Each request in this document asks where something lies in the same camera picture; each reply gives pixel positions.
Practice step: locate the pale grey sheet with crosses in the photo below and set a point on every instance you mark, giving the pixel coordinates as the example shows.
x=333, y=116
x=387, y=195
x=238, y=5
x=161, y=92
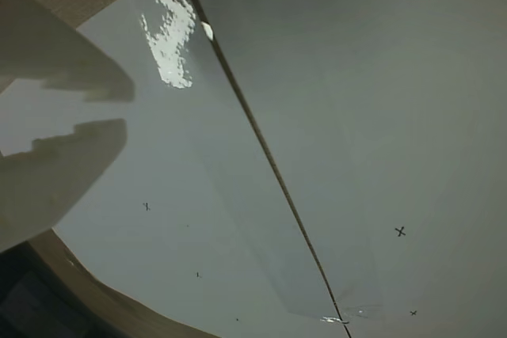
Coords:
x=376, y=96

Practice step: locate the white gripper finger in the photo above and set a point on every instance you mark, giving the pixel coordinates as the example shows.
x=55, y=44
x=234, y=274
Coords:
x=59, y=53
x=59, y=179

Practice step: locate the pale grey sheet with glare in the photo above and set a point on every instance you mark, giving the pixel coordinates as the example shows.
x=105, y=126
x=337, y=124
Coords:
x=170, y=179

